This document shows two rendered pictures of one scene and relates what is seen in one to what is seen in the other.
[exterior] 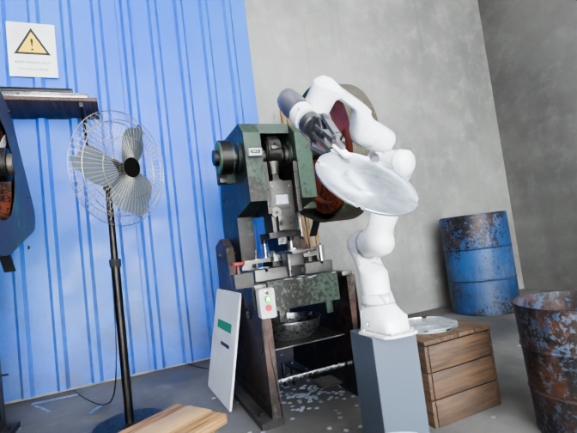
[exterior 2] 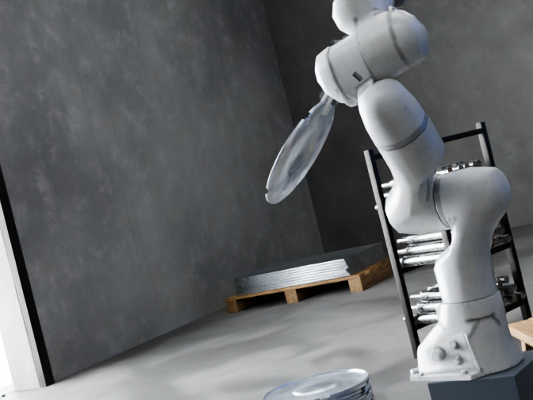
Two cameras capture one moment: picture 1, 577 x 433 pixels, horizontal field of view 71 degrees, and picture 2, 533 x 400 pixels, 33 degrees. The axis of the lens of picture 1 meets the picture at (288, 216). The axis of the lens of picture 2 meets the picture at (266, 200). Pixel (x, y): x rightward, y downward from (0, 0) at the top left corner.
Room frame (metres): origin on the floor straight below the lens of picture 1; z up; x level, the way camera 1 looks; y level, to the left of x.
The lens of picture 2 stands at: (2.80, -1.64, 0.89)
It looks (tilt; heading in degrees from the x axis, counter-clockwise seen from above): 1 degrees down; 143
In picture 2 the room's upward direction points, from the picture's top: 14 degrees counter-clockwise
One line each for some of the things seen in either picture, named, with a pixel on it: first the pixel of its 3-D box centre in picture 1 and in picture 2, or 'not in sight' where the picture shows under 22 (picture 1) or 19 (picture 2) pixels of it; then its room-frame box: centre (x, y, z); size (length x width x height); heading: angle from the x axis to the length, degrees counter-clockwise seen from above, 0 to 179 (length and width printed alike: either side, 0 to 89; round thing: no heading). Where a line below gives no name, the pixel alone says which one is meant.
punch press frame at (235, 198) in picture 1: (273, 244); not in sight; (2.42, 0.11, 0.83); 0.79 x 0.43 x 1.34; 23
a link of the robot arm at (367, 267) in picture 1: (367, 260); (472, 232); (1.60, -0.29, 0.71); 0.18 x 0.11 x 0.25; 17
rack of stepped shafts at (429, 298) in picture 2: not in sight; (447, 240); (-0.01, 1.37, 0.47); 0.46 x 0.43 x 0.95; 3
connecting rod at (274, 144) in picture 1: (272, 166); not in sight; (2.28, 0.06, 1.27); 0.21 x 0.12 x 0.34; 23
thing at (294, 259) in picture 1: (296, 262); not in sight; (2.12, -0.01, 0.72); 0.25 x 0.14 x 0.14; 23
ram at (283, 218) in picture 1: (279, 205); not in sight; (2.25, 0.04, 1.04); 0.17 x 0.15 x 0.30; 23
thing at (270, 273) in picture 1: (284, 270); not in sight; (2.28, 0.06, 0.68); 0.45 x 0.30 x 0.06; 113
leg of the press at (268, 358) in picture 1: (237, 316); not in sight; (2.31, 0.36, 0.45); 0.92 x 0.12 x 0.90; 23
